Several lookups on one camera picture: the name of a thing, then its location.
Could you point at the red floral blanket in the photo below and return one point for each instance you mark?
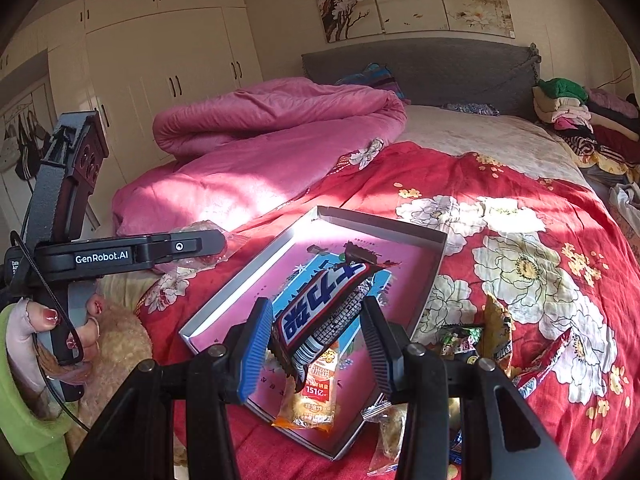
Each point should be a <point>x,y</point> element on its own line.
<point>450,175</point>

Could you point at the black hanging bag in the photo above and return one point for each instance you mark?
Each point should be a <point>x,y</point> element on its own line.
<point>30,155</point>

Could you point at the pink quilt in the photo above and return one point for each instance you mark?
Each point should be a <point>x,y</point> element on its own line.
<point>250,160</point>

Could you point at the black chocolate bar packet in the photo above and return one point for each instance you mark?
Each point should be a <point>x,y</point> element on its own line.
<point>325,310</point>

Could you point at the white hanging bag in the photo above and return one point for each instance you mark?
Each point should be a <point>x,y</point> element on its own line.
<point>7,152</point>

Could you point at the red sausage stick packet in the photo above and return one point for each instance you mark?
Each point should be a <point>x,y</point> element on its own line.
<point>542,365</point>

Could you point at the beige bed sheet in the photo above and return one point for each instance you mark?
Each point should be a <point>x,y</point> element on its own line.
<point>475,135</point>

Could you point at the clear wrapped yellow pastry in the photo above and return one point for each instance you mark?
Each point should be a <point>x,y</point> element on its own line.
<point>390,432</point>

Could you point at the stack of folded clothes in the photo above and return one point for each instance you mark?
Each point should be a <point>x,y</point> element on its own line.
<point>600,130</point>

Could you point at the grey box lid pink print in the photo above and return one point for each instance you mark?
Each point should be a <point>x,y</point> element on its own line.
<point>260,280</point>

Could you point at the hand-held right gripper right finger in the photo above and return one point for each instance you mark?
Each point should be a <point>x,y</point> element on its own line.
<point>377,355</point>

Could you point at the green snack packet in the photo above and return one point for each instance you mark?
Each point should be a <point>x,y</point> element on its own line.
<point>457,341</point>

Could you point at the white plastic bag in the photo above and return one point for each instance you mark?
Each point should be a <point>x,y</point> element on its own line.
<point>627,200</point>

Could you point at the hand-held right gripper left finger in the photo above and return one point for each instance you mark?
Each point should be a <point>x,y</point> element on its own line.
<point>255,355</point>

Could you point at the striped pillow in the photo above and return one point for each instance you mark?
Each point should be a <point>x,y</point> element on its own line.
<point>375,77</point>

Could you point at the dark patterned cloth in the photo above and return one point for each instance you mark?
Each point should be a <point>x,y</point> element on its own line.
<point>470,109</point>

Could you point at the orange cracker packet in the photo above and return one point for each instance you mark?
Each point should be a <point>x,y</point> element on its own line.
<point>310,400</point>

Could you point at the cream wardrobe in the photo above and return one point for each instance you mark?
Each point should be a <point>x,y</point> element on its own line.
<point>175,50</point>

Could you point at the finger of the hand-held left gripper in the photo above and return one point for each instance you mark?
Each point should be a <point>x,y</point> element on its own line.
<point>190,246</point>

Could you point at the person's left hand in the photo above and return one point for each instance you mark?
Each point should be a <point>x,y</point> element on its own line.
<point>42,316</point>

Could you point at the yellow-brown snack packet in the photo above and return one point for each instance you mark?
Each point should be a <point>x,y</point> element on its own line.
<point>497,330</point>

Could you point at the grey bed headboard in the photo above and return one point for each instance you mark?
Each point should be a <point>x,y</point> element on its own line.
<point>450,75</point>

